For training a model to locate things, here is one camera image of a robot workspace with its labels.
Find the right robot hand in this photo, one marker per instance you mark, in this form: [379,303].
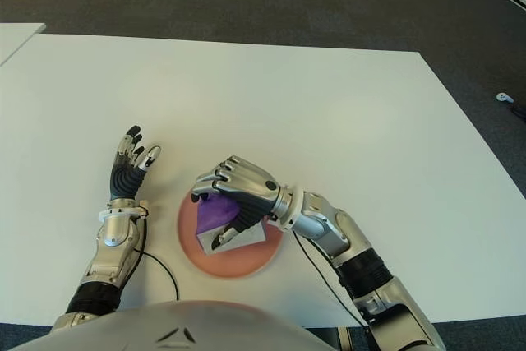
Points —
[250,186]

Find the silver robot torso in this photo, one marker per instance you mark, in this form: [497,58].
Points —
[197,326]

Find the white side table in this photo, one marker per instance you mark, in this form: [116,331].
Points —
[16,38]

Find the round pink plate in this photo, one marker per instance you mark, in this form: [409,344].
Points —
[238,264]

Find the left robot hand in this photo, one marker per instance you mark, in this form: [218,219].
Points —
[123,178]

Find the small white floor object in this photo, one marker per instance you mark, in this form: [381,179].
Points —
[504,98]

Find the black base leg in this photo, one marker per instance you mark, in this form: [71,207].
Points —
[518,109]

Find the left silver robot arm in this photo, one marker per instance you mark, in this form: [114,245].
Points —
[111,244]

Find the purple tissue paper pack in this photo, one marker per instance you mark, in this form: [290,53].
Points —
[215,213]

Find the grey table leg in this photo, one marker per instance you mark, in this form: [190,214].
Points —
[345,340]

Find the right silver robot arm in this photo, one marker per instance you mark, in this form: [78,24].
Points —
[328,223]

